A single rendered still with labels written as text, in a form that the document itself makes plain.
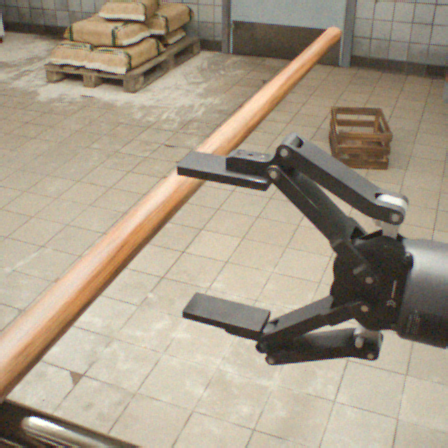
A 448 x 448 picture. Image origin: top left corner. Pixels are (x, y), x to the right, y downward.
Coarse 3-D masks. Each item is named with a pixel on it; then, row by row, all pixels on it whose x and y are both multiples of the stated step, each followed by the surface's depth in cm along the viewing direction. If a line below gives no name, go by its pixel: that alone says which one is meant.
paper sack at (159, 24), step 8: (168, 8) 492; (176, 8) 498; (184, 8) 504; (152, 16) 480; (160, 16) 479; (168, 16) 481; (176, 16) 491; (184, 16) 505; (192, 16) 517; (144, 24) 480; (152, 24) 478; (160, 24) 476; (168, 24) 483; (176, 24) 493; (152, 32) 478; (160, 32) 476; (168, 32) 485
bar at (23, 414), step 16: (0, 416) 37; (16, 416) 37; (32, 416) 36; (48, 416) 37; (0, 432) 36; (16, 432) 36; (32, 432) 36; (48, 432) 36; (64, 432) 35; (80, 432) 36; (96, 432) 36
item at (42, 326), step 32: (256, 96) 78; (224, 128) 68; (160, 192) 55; (192, 192) 58; (128, 224) 50; (160, 224) 53; (96, 256) 46; (128, 256) 48; (64, 288) 42; (96, 288) 44; (32, 320) 39; (64, 320) 41; (0, 352) 37; (32, 352) 38; (0, 384) 36
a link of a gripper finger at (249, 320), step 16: (192, 304) 53; (208, 304) 53; (224, 304) 53; (240, 304) 53; (192, 320) 52; (208, 320) 51; (224, 320) 51; (240, 320) 51; (256, 320) 51; (256, 336) 50
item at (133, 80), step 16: (176, 48) 497; (192, 48) 523; (48, 64) 461; (64, 64) 462; (144, 64) 457; (160, 64) 483; (176, 64) 499; (48, 80) 466; (96, 80) 454; (128, 80) 439; (144, 80) 462
